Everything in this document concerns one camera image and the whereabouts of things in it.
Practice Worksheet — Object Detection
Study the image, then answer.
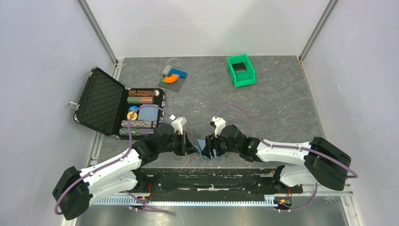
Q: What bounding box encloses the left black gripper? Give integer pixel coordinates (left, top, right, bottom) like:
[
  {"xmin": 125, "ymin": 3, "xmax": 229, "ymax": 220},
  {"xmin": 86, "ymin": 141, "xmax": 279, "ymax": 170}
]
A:
[{"xmin": 158, "ymin": 131, "xmax": 198, "ymax": 156}]

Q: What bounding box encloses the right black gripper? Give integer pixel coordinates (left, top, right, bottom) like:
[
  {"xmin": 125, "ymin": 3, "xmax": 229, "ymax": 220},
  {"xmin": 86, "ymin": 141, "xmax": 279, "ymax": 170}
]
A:
[{"xmin": 201, "ymin": 131, "xmax": 240, "ymax": 159}]

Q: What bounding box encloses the blue leather card holder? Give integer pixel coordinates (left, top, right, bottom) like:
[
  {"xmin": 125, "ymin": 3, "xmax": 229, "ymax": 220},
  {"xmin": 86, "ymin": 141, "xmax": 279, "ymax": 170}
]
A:
[{"xmin": 196, "ymin": 139, "xmax": 209, "ymax": 160}]

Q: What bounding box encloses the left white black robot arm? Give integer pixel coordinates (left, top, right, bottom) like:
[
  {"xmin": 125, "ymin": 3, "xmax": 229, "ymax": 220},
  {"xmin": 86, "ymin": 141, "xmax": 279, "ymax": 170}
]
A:
[{"xmin": 52, "ymin": 124, "xmax": 197, "ymax": 220}]

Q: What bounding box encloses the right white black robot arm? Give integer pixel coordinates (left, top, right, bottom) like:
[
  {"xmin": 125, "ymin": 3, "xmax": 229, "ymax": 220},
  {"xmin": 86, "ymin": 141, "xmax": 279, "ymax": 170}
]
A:
[{"xmin": 201, "ymin": 125, "xmax": 351, "ymax": 192}]

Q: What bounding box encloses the blue playing card deck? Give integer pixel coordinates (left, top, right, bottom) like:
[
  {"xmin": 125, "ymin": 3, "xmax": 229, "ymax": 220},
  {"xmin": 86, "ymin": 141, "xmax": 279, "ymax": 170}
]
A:
[{"xmin": 137, "ymin": 105, "xmax": 159, "ymax": 121}]

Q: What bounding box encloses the poker chip row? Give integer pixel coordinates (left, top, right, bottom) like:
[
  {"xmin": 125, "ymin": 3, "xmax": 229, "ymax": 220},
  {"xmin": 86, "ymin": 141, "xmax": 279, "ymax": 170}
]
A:
[
  {"xmin": 128, "ymin": 89, "xmax": 154, "ymax": 97},
  {"xmin": 119, "ymin": 128, "xmax": 154, "ymax": 137},
  {"xmin": 127, "ymin": 97, "xmax": 154, "ymax": 104},
  {"xmin": 121, "ymin": 120, "xmax": 157, "ymax": 129}
]

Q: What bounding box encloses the yellow poker chip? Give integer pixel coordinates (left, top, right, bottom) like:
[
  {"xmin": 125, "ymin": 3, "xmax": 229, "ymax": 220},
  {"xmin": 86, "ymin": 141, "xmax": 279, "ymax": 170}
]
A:
[{"xmin": 127, "ymin": 111, "xmax": 138, "ymax": 121}]

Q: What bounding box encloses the bottom poker chip row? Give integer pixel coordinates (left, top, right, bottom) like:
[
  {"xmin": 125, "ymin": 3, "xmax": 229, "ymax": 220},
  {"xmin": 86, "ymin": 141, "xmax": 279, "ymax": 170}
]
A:
[{"xmin": 119, "ymin": 128, "xmax": 154, "ymax": 137}]

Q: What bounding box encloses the blue poker chip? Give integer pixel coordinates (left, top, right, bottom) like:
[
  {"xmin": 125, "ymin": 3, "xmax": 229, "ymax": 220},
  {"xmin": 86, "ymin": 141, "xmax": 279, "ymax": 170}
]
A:
[{"xmin": 128, "ymin": 105, "xmax": 138, "ymax": 113}]

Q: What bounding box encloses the white dealer button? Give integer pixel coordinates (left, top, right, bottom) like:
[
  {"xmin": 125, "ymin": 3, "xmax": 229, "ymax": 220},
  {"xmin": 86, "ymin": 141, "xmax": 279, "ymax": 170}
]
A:
[{"xmin": 153, "ymin": 89, "xmax": 160, "ymax": 97}]

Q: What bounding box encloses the grey lego baseplate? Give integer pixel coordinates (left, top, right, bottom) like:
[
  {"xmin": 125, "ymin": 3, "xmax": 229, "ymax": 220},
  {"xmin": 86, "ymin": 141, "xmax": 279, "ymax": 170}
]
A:
[{"xmin": 158, "ymin": 77, "xmax": 185, "ymax": 92}]

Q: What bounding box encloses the top poker chip row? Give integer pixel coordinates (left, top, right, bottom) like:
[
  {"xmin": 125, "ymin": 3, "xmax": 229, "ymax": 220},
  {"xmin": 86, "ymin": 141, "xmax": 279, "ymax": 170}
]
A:
[{"xmin": 128, "ymin": 89, "xmax": 154, "ymax": 97}]

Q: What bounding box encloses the orange curved lego piece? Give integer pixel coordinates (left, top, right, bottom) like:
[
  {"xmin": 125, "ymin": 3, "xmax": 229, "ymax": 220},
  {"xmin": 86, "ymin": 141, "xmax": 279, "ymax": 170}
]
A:
[{"xmin": 162, "ymin": 74, "xmax": 179, "ymax": 84}]

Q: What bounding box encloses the green plastic bin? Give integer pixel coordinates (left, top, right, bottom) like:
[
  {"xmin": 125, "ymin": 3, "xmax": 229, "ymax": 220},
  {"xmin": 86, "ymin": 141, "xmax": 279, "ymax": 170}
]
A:
[{"xmin": 226, "ymin": 54, "xmax": 256, "ymax": 88}]

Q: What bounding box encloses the black poker chip case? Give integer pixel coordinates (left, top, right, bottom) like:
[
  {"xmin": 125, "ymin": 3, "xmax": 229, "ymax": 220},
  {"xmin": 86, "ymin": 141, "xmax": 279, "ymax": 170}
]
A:
[{"xmin": 73, "ymin": 66, "xmax": 165, "ymax": 140}]

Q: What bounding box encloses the blue lego brick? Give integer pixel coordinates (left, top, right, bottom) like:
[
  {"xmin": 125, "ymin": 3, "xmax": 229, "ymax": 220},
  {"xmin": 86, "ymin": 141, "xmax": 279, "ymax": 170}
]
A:
[{"xmin": 168, "ymin": 68, "xmax": 187, "ymax": 79}]

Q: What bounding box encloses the grey lego brick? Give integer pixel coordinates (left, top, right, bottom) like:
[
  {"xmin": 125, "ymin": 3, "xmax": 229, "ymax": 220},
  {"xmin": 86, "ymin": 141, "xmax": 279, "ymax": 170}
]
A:
[{"xmin": 161, "ymin": 65, "xmax": 172, "ymax": 76}]

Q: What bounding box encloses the black object in bin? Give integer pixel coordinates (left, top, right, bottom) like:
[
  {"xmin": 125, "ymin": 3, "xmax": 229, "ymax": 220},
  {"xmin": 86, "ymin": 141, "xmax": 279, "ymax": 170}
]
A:
[{"xmin": 232, "ymin": 62, "xmax": 247, "ymax": 73}]

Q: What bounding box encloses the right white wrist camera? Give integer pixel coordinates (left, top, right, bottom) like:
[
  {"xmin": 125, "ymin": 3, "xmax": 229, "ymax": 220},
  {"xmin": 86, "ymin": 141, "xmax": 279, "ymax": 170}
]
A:
[{"xmin": 210, "ymin": 116, "xmax": 226, "ymax": 137}]

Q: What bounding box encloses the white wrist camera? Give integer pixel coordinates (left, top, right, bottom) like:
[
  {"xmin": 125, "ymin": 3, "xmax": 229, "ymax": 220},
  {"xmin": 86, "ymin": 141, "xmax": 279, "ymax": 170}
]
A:
[
  {"xmin": 210, "ymin": 116, "xmax": 226, "ymax": 137},
  {"xmin": 169, "ymin": 114, "xmax": 187, "ymax": 135}
]

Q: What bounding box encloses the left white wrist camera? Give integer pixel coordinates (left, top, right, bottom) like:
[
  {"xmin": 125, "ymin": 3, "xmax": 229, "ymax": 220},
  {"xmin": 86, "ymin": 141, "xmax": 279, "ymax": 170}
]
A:
[{"xmin": 169, "ymin": 114, "xmax": 187, "ymax": 135}]

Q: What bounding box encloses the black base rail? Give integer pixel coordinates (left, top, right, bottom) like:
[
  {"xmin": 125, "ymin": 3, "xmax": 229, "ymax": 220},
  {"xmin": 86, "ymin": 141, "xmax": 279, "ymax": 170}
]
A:
[{"xmin": 130, "ymin": 168, "xmax": 303, "ymax": 202}]

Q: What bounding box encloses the white toothed cable strip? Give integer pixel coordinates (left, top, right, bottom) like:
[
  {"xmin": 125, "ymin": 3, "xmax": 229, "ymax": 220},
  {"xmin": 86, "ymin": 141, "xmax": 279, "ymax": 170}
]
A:
[{"xmin": 94, "ymin": 194, "xmax": 278, "ymax": 207}]

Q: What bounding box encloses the left aluminium corner post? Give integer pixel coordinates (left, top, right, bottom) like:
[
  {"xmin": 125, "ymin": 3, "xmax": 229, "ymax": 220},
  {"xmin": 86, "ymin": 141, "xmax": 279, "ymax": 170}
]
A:
[{"xmin": 77, "ymin": 0, "xmax": 118, "ymax": 65}]

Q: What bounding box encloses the aluminium corner post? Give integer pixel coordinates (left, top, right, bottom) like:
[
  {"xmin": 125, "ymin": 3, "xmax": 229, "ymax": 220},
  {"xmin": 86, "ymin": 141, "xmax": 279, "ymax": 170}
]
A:
[
  {"xmin": 298, "ymin": 0, "xmax": 339, "ymax": 64},
  {"xmin": 77, "ymin": 0, "xmax": 118, "ymax": 65}
]

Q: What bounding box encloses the right aluminium corner post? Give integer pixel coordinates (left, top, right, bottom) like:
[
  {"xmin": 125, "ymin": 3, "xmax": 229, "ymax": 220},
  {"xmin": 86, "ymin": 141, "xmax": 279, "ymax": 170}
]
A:
[{"xmin": 298, "ymin": 0, "xmax": 339, "ymax": 64}]

